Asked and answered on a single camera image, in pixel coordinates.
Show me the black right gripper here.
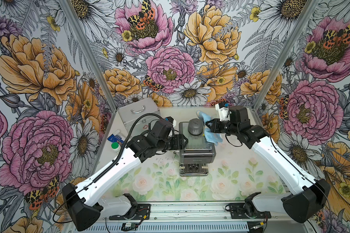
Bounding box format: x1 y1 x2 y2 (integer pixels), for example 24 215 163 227
206 118 240 136

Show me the blue patterned cleaning cloth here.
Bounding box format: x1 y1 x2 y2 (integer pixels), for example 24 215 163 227
196 111 224 146

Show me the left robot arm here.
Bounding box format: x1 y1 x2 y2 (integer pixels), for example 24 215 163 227
62 114 188 231

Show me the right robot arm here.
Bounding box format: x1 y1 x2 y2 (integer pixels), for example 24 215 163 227
202 106 330 223

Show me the grey coffee machine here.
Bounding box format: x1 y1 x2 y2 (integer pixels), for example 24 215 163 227
179 118 216 177

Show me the silver metal case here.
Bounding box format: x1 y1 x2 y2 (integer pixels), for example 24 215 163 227
118 98 160 136

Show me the blue bottle with green cap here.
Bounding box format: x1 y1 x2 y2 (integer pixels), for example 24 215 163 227
108 130 126 153

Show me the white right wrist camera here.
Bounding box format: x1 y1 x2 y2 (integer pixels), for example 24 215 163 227
215 101 230 121

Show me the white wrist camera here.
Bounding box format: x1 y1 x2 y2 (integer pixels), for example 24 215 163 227
165 116 177 127
215 101 230 121

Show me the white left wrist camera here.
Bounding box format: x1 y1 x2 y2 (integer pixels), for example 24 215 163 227
165 116 177 127

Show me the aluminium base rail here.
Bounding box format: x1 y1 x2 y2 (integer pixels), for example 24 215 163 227
99 200 313 222

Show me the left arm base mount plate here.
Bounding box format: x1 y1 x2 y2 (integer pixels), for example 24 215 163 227
108 203 151 220

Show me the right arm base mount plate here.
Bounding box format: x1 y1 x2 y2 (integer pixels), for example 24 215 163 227
225 203 271 219

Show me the white vented cable duct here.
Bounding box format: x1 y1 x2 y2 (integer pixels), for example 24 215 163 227
104 222 250 233

